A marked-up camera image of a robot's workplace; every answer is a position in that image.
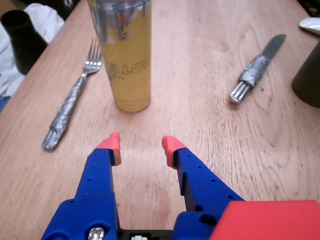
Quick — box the yellow Red Bull can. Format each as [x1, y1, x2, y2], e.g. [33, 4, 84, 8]
[86, 0, 153, 113]

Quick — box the black cylindrical container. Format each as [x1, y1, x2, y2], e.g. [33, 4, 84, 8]
[0, 9, 48, 76]

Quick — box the white computer mouse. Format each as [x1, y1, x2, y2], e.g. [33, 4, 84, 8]
[299, 17, 320, 37]

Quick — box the white crumpled cloth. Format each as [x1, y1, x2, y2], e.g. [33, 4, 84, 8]
[0, 2, 65, 98]

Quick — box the tall grey cup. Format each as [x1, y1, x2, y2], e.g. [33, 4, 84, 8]
[291, 39, 320, 109]

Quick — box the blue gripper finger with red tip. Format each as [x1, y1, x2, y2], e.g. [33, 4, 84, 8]
[161, 135, 246, 240]
[41, 131, 123, 240]

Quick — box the knife with taped handle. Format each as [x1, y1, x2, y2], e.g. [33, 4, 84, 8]
[229, 34, 287, 104]

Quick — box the red camera mount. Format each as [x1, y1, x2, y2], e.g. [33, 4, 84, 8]
[211, 199, 320, 240]

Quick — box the fork with taped handle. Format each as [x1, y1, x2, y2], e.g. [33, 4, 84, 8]
[41, 38, 104, 151]

